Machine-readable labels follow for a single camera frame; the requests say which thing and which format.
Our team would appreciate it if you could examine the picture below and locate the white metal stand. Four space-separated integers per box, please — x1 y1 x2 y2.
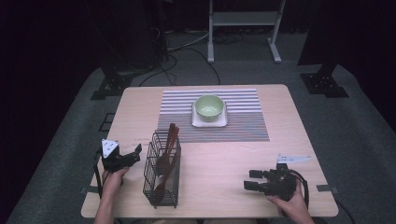
206 0 287 64

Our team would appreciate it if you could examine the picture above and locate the thin black floor cable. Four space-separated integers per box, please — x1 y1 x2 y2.
335 199 357 224

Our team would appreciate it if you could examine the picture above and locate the black square floor frame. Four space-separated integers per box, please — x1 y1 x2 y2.
98 112 117 133

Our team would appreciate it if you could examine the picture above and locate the person's right hand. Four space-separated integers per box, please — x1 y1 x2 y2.
265 181 312 219

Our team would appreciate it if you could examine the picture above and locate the green bowl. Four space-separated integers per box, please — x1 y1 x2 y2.
194 94 225 123

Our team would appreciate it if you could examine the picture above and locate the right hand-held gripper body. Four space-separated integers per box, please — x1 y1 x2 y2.
263 153 312 203

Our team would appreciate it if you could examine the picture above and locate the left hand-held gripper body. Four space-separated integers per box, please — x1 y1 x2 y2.
101 138 134 174

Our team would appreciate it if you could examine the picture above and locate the white square plate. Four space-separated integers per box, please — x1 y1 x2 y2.
191 102 229 129

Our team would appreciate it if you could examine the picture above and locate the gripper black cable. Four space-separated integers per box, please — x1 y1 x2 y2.
289 168 311 210
92 148 106 199

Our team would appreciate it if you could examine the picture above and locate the grey tape strip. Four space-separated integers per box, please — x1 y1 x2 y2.
316 184 339 193
79 186 99 195

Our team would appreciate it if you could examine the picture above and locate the person's left hand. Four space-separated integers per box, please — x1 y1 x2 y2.
102 167 130 194

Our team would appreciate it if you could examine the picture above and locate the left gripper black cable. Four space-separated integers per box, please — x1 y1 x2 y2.
92 148 106 199

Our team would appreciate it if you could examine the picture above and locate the striped placemat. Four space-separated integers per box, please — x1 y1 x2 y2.
157 89 271 144

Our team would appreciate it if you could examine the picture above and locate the grey cable bundle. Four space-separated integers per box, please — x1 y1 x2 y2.
167 30 210 52

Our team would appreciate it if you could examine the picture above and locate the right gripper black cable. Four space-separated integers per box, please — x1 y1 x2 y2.
289 168 311 210

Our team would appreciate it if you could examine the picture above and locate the black stand base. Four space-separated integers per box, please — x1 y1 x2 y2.
300 63 349 99
90 59 134 101

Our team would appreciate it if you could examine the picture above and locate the brown wooden utensil handle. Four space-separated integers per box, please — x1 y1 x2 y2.
167 125 181 161

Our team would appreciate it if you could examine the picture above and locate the black wire cutlery basket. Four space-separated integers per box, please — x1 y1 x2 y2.
142 129 182 209

